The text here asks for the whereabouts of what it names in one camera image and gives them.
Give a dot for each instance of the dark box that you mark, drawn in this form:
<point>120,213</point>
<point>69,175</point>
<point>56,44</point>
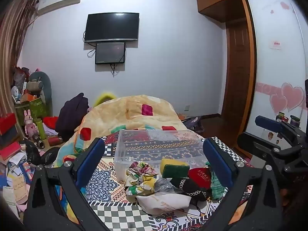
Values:
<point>7,137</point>

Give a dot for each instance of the clear plastic storage box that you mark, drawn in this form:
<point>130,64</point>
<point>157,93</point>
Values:
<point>154,146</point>

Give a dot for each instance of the green cylinder bottle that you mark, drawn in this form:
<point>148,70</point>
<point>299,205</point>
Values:
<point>41,129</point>

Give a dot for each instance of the floral cloth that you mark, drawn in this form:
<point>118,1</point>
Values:
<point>140,176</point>

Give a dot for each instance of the yellow green fuzzy item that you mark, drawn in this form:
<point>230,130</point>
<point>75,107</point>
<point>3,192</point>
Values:
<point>102,98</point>

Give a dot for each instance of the black cylinder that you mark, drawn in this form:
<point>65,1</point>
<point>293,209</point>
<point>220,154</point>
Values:
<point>39,141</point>

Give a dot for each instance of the brown wooden door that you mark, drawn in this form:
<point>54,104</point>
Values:
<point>238,69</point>

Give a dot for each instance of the white air conditioner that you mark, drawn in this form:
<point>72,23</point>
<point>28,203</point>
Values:
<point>60,1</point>

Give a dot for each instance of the yellow printed blanket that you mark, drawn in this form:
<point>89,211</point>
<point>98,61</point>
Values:
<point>134,110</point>

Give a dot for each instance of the white cloth bag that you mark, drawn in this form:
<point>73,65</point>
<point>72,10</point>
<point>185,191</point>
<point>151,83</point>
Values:
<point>163,202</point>

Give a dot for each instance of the black wall television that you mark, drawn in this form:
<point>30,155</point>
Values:
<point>112,27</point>

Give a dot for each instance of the red fabric pouch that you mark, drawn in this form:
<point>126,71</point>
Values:
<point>200,176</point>

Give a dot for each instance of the striped brown curtain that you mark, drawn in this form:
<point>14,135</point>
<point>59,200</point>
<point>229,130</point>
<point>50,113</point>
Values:
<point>12,53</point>

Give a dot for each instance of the red box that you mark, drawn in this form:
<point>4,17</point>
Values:
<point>9,150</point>
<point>7,124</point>

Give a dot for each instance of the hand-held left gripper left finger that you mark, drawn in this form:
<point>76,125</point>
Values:
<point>90,161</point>

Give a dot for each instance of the pile of papers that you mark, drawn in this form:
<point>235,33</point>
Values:
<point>14,185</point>

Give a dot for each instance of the patterned bed sheet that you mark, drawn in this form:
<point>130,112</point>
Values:
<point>108,182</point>

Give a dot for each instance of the green cardboard box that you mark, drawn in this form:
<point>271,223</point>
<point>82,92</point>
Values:
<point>33,109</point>

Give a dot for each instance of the black clothing pile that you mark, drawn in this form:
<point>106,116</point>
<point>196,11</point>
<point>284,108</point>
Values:
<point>71,115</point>

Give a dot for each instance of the grey green plush toy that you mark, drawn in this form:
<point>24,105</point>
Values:
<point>39,84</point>

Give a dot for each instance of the black plastic bag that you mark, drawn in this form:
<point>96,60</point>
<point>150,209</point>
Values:
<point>33,152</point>

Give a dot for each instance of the small black wall monitor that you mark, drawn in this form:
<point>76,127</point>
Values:
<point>110,53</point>

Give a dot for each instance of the pink bunny toy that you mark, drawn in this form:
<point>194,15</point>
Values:
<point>30,124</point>

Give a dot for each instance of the wooden wardrobe frame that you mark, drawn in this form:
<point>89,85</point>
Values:
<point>216,2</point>

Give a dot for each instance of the red cloth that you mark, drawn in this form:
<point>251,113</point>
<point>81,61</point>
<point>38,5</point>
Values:
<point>51,121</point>

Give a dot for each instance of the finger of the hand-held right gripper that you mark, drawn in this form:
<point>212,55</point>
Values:
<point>247,140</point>
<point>268,123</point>

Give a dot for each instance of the red can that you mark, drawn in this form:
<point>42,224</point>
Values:
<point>54,141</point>

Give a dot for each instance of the green knitted cloth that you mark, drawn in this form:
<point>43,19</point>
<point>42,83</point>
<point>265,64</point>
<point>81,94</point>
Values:
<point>216,192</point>

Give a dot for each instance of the purple bag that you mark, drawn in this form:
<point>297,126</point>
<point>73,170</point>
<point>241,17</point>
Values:
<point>193,122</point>

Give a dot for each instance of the grey plastic bag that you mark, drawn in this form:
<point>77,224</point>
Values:
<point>163,185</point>

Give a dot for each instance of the yellow green sponge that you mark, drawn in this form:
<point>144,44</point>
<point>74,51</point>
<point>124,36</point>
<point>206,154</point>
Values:
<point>174,169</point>

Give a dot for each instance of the white heart-print wardrobe door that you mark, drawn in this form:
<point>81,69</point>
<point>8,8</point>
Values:
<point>276,65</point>

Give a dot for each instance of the red white sticker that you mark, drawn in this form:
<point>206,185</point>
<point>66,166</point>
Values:
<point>275,44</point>

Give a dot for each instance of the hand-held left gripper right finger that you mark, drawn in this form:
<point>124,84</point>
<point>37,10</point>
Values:
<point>217,164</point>

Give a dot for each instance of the small green-lid jar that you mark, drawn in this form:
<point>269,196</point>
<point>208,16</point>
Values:
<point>295,120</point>

